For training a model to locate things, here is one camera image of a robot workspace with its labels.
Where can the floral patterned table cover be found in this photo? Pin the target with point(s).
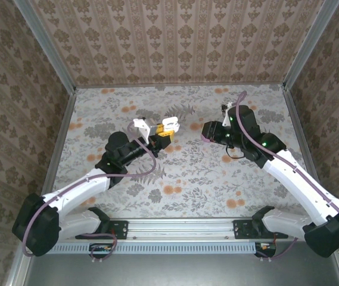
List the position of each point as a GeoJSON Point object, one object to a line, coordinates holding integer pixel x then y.
{"type": "Point", "coordinates": [187, 190]}

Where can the aluminium frame post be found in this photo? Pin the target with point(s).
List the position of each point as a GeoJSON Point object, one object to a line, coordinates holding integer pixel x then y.
{"type": "Point", "coordinates": [307, 44]}
{"type": "Point", "coordinates": [45, 47]}

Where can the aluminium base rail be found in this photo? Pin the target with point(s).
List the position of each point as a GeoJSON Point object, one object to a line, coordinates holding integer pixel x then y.
{"type": "Point", "coordinates": [181, 229]}

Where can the black wiring junction box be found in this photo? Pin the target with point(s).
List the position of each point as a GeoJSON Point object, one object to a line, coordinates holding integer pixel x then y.
{"type": "Point", "coordinates": [99, 251]}
{"type": "Point", "coordinates": [266, 248]}

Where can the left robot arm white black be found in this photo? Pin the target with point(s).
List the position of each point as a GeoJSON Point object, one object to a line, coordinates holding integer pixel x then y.
{"type": "Point", "coordinates": [80, 190]}

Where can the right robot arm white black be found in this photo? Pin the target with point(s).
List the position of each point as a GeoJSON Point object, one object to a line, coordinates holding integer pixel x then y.
{"type": "Point", "coordinates": [300, 190]}

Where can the grey metal shelf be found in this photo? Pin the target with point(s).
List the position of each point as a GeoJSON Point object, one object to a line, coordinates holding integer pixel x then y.
{"type": "Point", "coordinates": [187, 271]}

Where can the aluminium side rail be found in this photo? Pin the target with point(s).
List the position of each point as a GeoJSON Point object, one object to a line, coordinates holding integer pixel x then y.
{"type": "Point", "coordinates": [302, 134]}
{"type": "Point", "coordinates": [59, 140]}

